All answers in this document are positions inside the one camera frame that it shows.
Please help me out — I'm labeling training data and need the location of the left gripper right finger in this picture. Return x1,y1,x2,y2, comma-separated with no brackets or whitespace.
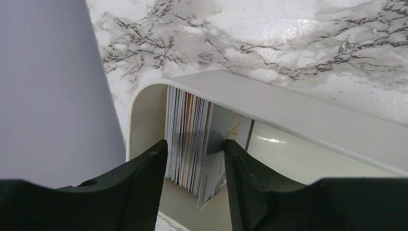
224,140,408,231

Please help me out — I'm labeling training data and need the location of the white plastic tray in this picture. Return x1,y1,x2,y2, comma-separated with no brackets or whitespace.
126,70,408,231

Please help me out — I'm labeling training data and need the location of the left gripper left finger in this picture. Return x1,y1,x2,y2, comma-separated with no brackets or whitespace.
0,140,167,231

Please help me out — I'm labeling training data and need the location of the stack of credit cards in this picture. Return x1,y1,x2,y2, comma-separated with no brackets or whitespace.
165,86,214,197

